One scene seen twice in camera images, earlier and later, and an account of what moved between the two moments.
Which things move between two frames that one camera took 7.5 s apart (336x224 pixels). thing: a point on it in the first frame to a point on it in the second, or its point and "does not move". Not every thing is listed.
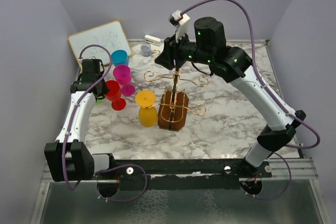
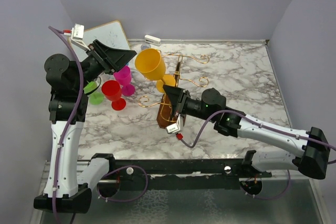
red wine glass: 114,94 does not move
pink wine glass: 123,74 does not move
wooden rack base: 180,113 does not move
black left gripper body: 104,89 to 93,67
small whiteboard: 99,42 does not move
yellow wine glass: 148,116 to 150,64
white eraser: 152,40 does not move
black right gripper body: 182,51 to 192,107
